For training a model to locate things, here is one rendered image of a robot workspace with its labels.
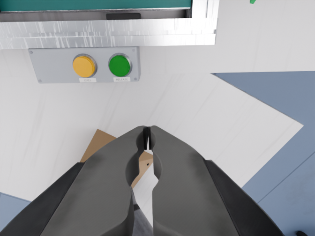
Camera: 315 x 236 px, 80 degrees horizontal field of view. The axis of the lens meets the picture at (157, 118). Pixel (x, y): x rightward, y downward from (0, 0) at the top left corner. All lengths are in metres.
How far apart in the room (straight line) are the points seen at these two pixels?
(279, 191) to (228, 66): 1.98
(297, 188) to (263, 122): 1.87
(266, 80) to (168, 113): 1.16
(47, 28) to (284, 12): 0.49
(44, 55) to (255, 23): 0.46
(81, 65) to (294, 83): 1.55
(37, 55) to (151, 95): 0.27
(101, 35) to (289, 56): 0.45
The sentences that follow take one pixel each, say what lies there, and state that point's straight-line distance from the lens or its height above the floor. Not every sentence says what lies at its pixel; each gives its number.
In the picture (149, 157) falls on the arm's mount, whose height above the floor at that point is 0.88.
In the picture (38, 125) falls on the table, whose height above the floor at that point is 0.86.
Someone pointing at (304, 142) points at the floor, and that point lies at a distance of 2.08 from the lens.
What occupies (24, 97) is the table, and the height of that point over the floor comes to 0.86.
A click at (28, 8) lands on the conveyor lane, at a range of 0.46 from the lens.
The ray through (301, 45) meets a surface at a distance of 0.60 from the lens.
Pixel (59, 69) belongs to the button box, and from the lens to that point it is 0.44.
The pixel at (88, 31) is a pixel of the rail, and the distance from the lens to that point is 0.40.
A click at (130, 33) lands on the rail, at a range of 0.39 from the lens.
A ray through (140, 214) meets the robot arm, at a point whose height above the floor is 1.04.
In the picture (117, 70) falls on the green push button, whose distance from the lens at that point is 0.39.
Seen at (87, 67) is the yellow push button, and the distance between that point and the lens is 0.40.
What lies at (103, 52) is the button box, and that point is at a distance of 0.40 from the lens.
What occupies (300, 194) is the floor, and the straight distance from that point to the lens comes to 2.54.
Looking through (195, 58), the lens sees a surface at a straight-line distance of 0.50.
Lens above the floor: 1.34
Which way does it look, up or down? 63 degrees down
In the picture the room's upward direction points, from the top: 179 degrees clockwise
